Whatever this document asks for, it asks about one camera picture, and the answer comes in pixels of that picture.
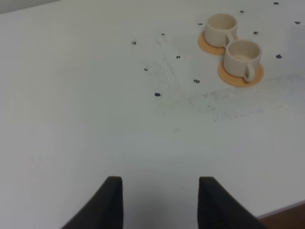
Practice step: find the white teacup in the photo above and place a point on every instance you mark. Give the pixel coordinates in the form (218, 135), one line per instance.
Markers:
(242, 59)
(220, 30)

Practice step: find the near orange coaster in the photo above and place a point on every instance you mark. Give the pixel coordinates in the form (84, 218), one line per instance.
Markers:
(238, 81)

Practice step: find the orange coaster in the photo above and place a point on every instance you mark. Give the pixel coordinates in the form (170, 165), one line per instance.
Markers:
(209, 46)
(238, 81)

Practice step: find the far orange coaster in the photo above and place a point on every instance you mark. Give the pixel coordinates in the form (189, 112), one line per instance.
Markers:
(209, 46)

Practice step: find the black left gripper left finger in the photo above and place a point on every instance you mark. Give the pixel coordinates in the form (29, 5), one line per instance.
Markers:
(104, 210)

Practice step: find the far white teacup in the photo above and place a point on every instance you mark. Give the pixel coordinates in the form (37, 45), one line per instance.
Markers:
(220, 30)

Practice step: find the near white teacup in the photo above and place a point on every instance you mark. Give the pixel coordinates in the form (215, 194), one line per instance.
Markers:
(242, 59)

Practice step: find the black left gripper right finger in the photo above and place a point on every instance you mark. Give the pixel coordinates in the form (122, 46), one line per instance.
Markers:
(217, 209)

